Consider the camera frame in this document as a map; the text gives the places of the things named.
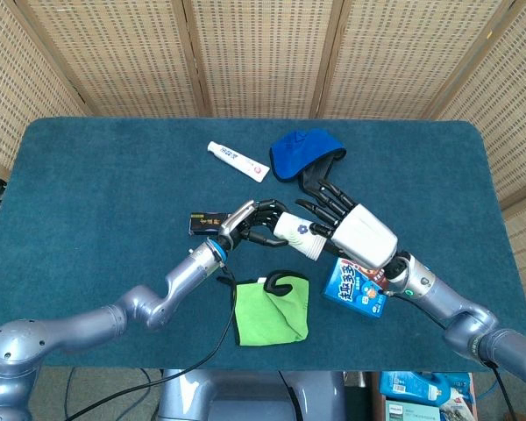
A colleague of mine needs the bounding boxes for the woven rattan folding screen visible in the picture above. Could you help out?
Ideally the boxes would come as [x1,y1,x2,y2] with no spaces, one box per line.
[0,0,526,343]

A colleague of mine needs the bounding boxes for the thin blue floor cable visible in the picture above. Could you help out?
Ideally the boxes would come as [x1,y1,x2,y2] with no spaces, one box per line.
[138,367,153,398]

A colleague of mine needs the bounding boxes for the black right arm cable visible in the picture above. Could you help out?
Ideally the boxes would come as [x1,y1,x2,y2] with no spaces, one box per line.
[389,291,519,421]

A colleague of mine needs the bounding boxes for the teal and white carton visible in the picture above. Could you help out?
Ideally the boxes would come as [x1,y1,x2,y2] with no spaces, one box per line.
[384,398,442,421]

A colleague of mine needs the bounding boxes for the teal table mat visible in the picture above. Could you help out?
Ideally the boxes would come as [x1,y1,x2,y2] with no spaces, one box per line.
[0,117,526,373]

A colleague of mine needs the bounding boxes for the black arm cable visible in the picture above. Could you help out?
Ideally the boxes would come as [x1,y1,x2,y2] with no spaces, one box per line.
[63,262,238,421]
[389,291,519,421]

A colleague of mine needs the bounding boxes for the blue detergent bottle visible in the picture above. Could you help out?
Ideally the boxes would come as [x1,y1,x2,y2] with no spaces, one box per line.
[379,371,470,407]

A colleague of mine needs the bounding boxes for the green cloth with black trim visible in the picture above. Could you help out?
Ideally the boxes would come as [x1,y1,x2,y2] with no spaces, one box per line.
[216,269,311,347]

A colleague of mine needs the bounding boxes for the white toothpaste tube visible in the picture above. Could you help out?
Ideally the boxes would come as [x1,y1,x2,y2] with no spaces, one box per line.
[207,139,272,184]

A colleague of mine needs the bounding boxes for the grey robot torso base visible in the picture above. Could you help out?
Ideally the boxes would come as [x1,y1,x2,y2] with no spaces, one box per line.
[157,369,348,421]

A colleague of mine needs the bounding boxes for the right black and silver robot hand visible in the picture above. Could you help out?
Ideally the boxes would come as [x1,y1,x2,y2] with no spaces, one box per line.
[295,178,399,269]

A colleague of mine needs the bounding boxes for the blue cloth with grey lining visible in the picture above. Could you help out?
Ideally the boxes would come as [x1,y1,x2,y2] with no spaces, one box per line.
[269,128,347,198]

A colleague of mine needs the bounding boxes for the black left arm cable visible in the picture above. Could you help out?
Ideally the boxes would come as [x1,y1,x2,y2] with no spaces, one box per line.
[63,262,238,421]

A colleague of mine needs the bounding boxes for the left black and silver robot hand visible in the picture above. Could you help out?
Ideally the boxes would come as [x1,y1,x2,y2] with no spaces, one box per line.
[217,198,291,252]

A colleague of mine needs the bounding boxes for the white floral paper cup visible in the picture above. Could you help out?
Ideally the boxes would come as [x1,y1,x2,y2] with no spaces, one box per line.
[273,211,321,258]
[304,239,326,260]

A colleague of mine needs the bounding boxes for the black box with gold print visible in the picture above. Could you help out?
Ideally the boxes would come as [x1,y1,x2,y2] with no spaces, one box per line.
[188,211,233,237]

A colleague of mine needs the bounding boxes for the blue cookie box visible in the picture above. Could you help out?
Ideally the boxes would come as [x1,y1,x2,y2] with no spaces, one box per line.
[320,257,389,319]

